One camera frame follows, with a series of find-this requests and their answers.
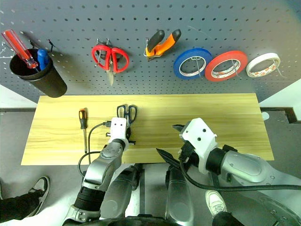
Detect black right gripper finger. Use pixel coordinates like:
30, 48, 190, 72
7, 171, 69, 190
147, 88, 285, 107
155, 147, 183, 169
172, 124, 186, 135

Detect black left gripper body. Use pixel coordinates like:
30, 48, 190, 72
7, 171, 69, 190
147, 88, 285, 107
126, 126, 137, 145

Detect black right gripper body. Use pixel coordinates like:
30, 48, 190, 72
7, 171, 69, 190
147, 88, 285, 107
177, 141, 200, 165

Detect black-handled scissors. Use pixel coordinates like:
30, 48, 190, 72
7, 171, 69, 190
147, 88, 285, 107
116, 104, 138, 142

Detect wide red tape roll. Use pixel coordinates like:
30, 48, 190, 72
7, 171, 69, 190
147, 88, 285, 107
204, 50, 249, 82

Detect orange and black pliers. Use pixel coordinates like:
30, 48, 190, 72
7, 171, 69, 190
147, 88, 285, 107
143, 28, 182, 61

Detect black cup holder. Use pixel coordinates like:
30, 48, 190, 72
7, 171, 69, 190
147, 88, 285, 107
9, 48, 68, 98

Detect grey pegboard with tools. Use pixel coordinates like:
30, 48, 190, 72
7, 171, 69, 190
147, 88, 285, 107
0, 0, 301, 104

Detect dark grey rounded leg shell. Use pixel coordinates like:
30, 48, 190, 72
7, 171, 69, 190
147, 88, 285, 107
164, 164, 196, 226
101, 164, 139, 219

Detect orange and black screwdriver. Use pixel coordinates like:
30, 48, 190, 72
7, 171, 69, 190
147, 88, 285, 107
78, 107, 89, 153

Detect blue tape roll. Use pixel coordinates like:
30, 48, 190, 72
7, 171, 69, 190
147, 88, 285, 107
173, 48, 214, 81

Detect black rounded robot torso edge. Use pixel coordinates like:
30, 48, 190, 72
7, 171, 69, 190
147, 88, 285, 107
89, 213, 196, 226

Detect black trouser leg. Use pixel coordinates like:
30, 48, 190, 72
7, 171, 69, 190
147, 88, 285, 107
0, 194, 40, 223
211, 210, 238, 226

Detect white tape roll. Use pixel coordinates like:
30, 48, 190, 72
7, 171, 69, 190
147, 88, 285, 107
246, 52, 282, 78

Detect metal scissors hook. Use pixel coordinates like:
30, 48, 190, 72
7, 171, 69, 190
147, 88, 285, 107
95, 37, 111, 65

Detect black and white sneaker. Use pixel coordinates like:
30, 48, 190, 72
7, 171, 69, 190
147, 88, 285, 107
25, 176, 51, 217

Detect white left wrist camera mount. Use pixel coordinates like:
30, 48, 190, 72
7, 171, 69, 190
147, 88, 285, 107
108, 116, 130, 151

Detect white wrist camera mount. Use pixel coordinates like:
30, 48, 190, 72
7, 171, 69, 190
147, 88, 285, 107
179, 117, 218, 174
108, 116, 130, 151

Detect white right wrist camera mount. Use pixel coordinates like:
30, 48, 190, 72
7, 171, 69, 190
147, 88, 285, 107
179, 117, 218, 174

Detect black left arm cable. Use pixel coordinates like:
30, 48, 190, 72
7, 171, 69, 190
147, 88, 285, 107
77, 120, 113, 179

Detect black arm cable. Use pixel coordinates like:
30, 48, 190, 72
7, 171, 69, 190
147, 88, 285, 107
77, 120, 113, 179
178, 150, 301, 191

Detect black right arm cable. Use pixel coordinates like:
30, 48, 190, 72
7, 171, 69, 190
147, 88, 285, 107
178, 150, 301, 191

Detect red-handled scissors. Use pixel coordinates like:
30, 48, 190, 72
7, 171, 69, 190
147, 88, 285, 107
91, 44, 130, 86

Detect thin wire tape hook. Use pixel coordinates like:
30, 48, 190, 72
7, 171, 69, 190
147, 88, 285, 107
272, 58, 286, 80
191, 56, 206, 77
231, 59, 243, 79

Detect metal wire loop hook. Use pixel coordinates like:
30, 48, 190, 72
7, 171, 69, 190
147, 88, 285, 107
143, 37, 165, 57

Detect blue-handled screwdriver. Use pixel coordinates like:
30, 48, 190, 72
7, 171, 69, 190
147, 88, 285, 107
37, 48, 50, 71

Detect red clear-handled screwdriver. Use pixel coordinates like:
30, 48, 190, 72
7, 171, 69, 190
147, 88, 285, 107
1, 29, 40, 73

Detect bent wire pegboard hook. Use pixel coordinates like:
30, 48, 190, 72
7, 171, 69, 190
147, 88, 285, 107
0, 41, 14, 58

